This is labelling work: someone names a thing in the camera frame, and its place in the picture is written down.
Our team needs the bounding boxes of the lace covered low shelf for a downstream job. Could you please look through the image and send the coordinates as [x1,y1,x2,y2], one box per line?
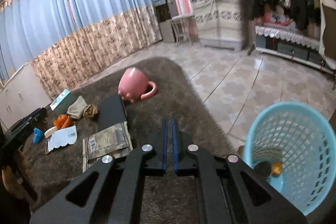
[254,25,335,76]

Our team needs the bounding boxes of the grey water dispenser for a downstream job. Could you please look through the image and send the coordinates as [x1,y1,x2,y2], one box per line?
[153,0,179,43]

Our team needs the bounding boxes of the white low cabinet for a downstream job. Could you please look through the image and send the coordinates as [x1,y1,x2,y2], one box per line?
[1,63,51,130]

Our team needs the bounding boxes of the patterned cloth covered cabinet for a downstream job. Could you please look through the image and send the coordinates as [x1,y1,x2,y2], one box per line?
[192,0,249,51]

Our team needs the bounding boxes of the brown crumpled paper ball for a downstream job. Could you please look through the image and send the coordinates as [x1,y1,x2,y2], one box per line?
[83,104,99,121]

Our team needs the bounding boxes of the cloth covered television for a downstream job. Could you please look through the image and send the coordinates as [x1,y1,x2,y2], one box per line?
[318,0,336,70]

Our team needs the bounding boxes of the black flat case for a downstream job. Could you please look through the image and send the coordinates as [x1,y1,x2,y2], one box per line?
[97,93,127,132]

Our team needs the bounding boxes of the small metal side table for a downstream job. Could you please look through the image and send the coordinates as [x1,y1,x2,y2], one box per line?
[170,13,194,47]

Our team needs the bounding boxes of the blue and floral curtain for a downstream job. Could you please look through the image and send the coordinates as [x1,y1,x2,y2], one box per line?
[1,0,161,97]

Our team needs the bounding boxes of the cream round box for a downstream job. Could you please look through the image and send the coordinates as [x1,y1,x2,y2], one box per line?
[44,126,59,139]

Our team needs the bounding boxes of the light blue paper card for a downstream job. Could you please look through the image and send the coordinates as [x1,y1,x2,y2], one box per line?
[50,126,77,150]

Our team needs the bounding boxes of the orange pumpkin toy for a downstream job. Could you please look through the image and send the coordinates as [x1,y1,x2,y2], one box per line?
[54,114,74,130]

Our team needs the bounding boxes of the pink pig toy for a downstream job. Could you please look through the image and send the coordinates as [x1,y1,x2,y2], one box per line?
[118,67,157,103]

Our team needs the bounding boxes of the teal cardboard box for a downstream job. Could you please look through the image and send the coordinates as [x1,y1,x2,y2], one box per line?
[50,89,77,117]

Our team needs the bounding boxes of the brown shaggy carpet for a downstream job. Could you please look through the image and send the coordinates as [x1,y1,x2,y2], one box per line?
[23,57,233,223]

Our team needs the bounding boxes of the blue plastic bag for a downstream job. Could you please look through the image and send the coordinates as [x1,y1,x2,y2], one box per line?
[32,127,45,144]

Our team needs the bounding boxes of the light blue plastic basket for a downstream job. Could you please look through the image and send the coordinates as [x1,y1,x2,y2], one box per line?
[243,101,335,215]

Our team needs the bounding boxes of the beige cloth pouch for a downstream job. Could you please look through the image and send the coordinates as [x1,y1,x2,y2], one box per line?
[67,96,88,120]

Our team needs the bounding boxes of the printed paper bag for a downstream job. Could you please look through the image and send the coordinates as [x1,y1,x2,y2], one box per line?
[82,122,133,172]

